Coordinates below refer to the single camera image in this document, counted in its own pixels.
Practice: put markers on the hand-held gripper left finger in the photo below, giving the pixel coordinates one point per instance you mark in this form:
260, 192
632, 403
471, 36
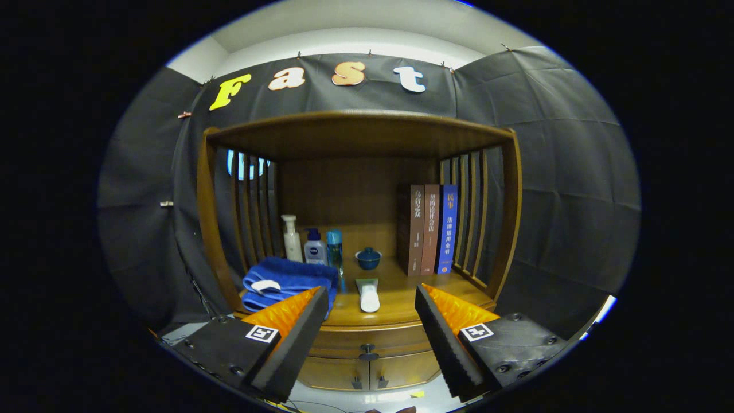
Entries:
298, 347

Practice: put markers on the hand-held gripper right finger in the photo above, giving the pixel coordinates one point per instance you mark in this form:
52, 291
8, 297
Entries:
444, 347

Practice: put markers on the white and green tube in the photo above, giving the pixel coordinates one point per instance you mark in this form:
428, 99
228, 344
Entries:
368, 298

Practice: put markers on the wooden cabinet door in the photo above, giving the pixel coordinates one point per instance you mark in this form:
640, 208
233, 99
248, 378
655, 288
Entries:
407, 370
327, 373

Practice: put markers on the wooden countertop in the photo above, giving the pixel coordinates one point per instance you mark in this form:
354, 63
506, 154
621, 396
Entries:
395, 298

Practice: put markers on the wooden cabinet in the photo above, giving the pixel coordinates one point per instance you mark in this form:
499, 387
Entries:
355, 135

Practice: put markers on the blue folded towel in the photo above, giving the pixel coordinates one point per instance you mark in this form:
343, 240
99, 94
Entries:
292, 269

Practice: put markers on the white bottle with blue cap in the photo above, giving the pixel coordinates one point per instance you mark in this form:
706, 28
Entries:
315, 252

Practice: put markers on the white pump bottle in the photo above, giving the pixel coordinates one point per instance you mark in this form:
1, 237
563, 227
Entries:
292, 244

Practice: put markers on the clear blue bottle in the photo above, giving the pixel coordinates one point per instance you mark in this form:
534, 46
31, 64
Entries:
334, 246

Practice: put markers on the blue lidded teacup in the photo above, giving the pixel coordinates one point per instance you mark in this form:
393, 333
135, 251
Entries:
368, 259

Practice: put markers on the reddish brown book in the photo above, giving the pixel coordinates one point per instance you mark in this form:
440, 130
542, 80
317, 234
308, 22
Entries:
430, 229

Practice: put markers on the blue book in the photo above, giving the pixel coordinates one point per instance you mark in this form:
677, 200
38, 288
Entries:
446, 226

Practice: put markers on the dark brown book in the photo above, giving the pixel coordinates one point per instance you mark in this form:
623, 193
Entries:
410, 229

